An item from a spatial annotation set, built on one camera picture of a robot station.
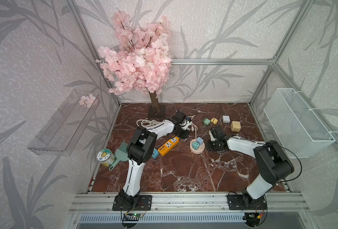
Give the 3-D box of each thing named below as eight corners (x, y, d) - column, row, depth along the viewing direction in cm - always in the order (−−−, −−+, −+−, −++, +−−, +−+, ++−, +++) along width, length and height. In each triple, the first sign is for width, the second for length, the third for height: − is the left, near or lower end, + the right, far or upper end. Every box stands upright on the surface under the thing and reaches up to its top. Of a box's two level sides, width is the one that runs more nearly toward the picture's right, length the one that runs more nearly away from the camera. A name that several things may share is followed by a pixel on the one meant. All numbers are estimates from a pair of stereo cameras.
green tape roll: (100, 166, 88) (94, 161, 81) (105, 154, 93) (99, 148, 87) (113, 166, 88) (108, 161, 81) (117, 154, 93) (112, 148, 87)
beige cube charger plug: (231, 132, 105) (233, 127, 100) (229, 125, 109) (231, 120, 104) (239, 132, 105) (242, 127, 100) (237, 125, 109) (239, 120, 104)
